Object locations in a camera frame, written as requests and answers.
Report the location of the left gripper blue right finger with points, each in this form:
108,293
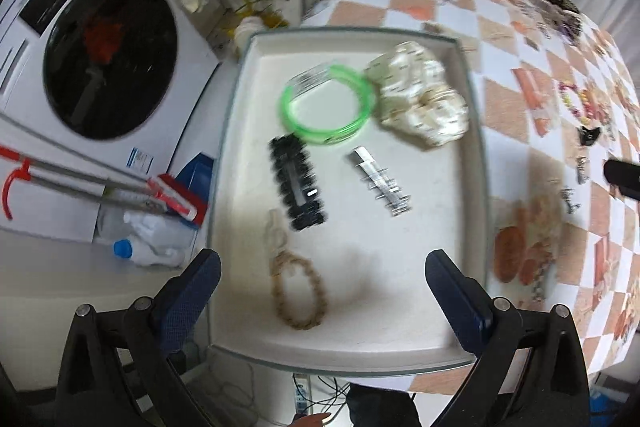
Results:
467,307

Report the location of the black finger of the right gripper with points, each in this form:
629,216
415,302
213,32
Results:
625,176

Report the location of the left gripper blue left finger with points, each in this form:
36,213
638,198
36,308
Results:
182,300

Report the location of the small black claw clip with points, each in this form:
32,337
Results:
588,136

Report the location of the silver chain charm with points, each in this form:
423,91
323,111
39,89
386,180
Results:
570,197

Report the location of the silver spiked hair clip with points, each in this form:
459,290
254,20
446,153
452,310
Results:
378,180

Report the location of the black beaded hair clip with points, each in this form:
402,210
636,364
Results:
296,182

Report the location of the cream polka dot scrunchie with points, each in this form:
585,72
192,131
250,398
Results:
414,96

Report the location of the small silver charm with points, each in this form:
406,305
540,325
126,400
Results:
582,169

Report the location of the white blue-capped bottle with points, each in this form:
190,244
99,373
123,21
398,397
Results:
135,250

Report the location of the patterned checkered tablecloth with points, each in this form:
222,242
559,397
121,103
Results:
534,89

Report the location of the blue dustpan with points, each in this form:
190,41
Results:
197,176

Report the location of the white power strip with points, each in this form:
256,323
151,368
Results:
303,400

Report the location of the white shallow tray box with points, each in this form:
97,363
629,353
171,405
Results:
382,319

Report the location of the white washing machine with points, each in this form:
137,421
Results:
114,81

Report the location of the red handled mop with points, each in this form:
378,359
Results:
158,195

